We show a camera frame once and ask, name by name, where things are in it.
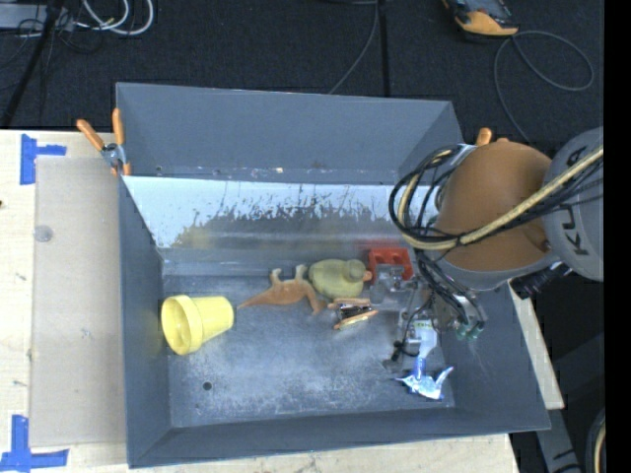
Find yellow plastic cup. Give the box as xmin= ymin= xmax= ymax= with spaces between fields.
xmin=160 ymin=294 xmax=236 ymax=357

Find pale wood flat board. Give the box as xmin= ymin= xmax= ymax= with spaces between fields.
xmin=28 ymin=155 xmax=130 ymax=450

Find red toy brick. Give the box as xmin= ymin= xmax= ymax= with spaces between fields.
xmin=367 ymin=247 xmax=414 ymax=283

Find yellow-green toy duck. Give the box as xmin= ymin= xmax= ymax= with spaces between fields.
xmin=307 ymin=257 xmax=374 ymax=301

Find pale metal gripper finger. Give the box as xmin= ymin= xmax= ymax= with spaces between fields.
xmin=369 ymin=286 xmax=425 ymax=315
xmin=377 ymin=263 xmax=420 ymax=290

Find blue and silver foil crane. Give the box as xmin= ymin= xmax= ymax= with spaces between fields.
xmin=393 ymin=357 xmax=456 ymax=401

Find orange toy animal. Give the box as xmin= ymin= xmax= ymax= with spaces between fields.
xmin=236 ymin=263 xmax=329 ymax=317

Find orange-framed sunglasses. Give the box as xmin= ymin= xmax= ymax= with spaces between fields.
xmin=326 ymin=297 xmax=381 ymax=332

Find grey metal bin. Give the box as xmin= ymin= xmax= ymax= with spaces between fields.
xmin=113 ymin=81 xmax=552 ymax=470

